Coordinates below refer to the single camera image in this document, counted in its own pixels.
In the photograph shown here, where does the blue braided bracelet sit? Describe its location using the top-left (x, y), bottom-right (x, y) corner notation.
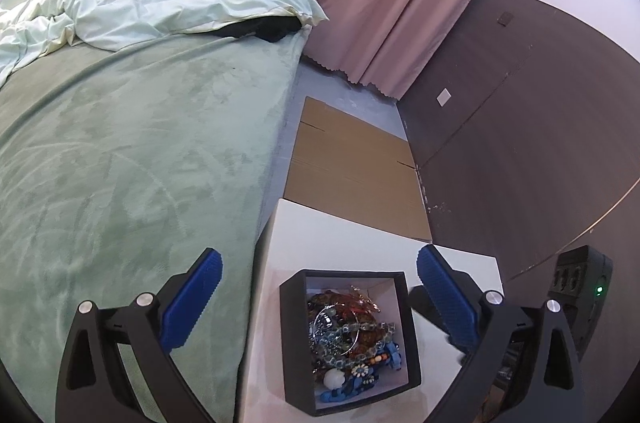
top-left (319, 340), bottom-right (404, 405)

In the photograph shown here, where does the flat cardboard sheet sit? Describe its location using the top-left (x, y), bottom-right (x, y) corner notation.
top-left (283, 96), bottom-right (434, 247)

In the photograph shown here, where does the green bed blanket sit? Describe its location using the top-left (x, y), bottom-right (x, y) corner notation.
top-left (0, 25), bottom-right (307, 423)

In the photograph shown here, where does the brown wooden bead bracelet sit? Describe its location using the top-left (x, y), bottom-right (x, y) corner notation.
top-left (307, 290), bottom-right (396, 391)

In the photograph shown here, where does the dark beaded bracelet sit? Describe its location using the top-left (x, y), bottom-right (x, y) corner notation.
top-left (311, 320), bottom-right (399, 361)

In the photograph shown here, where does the silver chain necklace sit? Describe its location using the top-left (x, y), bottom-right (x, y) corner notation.
top-left (309, 303), bottom-right (342, 340)

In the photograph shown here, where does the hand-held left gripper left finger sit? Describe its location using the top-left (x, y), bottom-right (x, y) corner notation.
top-left (55, 248), bottom-right (224, 423)

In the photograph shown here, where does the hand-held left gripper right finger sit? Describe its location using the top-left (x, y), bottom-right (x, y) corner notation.
top-left (410, 244), bottom-right (589, 423)

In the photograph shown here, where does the dark brown wardrobe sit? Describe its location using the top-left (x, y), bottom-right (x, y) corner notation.
top-left (395, 0), bottom-right (640, 304)

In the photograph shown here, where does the black jewelry box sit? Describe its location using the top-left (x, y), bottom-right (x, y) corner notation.
top-left (278, 269), bottom-right (422, 417)

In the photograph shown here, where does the black cloth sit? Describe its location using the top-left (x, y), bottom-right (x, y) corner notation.
top-left (216, 16), bottom-right (304, 44)

